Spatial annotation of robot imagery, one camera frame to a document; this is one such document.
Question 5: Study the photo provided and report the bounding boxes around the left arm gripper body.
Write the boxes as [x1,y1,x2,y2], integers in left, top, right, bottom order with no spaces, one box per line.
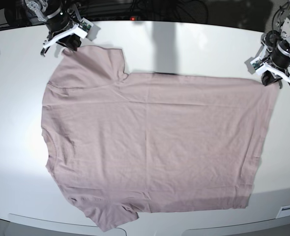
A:
[256,43,290,83]

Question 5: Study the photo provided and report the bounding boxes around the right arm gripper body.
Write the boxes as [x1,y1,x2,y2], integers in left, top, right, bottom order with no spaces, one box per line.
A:
[43,11,87,47]

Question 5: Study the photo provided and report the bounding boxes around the pale pink T-shirt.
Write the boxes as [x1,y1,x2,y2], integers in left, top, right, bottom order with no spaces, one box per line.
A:
[41,46,279,231]

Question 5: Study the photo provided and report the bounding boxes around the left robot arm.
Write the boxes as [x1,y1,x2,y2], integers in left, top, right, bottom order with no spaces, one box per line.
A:
[250,0,290,88]

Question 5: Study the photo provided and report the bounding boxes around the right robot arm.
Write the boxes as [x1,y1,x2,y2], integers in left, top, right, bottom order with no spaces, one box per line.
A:
[25,0,91,56]

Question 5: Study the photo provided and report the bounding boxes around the black power strip red light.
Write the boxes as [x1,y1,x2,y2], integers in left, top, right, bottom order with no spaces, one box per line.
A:
[86,14,142,22]

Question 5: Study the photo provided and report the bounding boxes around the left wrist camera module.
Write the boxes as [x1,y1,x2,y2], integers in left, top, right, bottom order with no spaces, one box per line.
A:
[250,57,262,73]

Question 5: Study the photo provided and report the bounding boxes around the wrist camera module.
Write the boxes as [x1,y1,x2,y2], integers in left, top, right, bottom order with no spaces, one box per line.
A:
[80,18,93,33]
[250,57,262,73]

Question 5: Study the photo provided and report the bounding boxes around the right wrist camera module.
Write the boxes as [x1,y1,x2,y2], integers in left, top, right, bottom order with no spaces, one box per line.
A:
[80,18,93,33]

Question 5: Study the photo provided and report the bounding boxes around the tangled black cables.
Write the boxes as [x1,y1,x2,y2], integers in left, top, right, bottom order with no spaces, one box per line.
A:
[81,0,209,24]

